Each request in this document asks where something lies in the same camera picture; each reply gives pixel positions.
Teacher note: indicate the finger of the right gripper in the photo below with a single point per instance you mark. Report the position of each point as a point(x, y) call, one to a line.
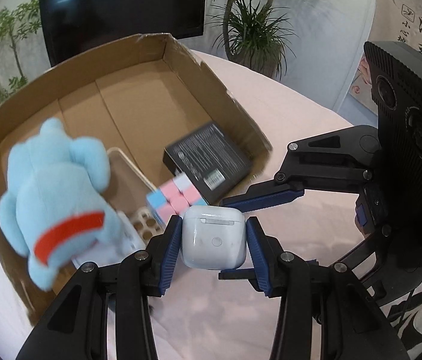
point(264, 195)
point(248, 273)

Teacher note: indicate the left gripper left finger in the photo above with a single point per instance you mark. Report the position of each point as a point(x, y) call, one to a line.
point(75, 324)

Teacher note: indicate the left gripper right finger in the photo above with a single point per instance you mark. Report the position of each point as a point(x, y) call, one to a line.
point(352, 325)

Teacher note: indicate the black product box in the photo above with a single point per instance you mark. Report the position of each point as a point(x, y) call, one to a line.
point(212, 161)

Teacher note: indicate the white earbuds case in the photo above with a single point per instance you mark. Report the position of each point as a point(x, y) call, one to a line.
point(213, 238)

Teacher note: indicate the pastel puzzle cube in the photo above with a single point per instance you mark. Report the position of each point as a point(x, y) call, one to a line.
point(173, 198)

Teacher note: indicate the blue plush toy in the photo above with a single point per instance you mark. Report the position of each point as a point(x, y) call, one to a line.
point(53, 208)

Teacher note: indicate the cream phone case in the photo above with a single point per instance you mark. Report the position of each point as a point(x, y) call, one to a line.
point(127, 192)

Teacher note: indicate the brown cardboard box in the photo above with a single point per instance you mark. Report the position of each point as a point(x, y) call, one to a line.
point(138, 94)

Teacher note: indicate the green palm plant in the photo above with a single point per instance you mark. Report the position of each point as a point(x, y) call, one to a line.
point(254, 34)

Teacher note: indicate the black television screen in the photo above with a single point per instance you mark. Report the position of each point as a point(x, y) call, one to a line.
point(71, 27)

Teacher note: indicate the green bamboo plant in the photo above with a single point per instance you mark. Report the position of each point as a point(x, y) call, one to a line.
point(16, 26)

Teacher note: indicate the calligraphy wall poster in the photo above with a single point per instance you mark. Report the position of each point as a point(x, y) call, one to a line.
point(394, 37)

